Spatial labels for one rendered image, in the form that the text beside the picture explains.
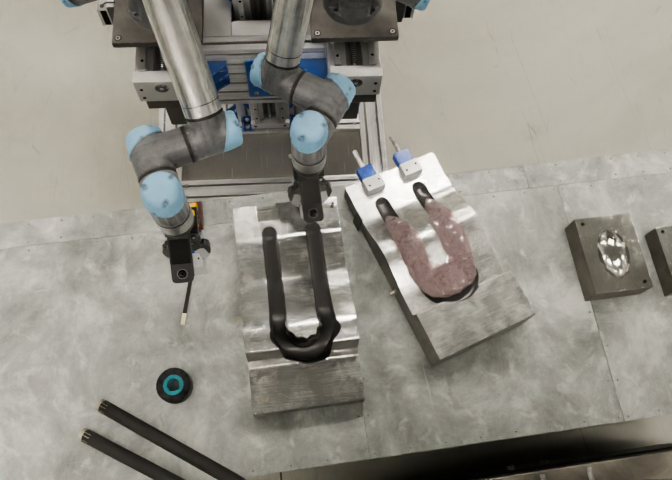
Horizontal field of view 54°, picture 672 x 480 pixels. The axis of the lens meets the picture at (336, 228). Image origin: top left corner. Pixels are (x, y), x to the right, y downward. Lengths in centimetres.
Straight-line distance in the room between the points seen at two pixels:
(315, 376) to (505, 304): 48
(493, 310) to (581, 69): 177
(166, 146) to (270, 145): 123
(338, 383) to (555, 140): 171
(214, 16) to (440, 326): 101
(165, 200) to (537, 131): 199
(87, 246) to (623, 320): 138
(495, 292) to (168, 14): 95
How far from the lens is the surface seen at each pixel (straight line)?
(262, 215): 167
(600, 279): 176
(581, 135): 299
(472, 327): 158
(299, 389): 156
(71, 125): 294
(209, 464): 152
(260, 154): 249
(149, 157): 130
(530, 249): 180
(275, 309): 155
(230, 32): 186
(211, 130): 130
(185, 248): 140
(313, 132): 132
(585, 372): 176
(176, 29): 126
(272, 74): 141
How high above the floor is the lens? 241
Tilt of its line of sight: 69 degrees down
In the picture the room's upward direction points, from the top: 6 degrees clockwise
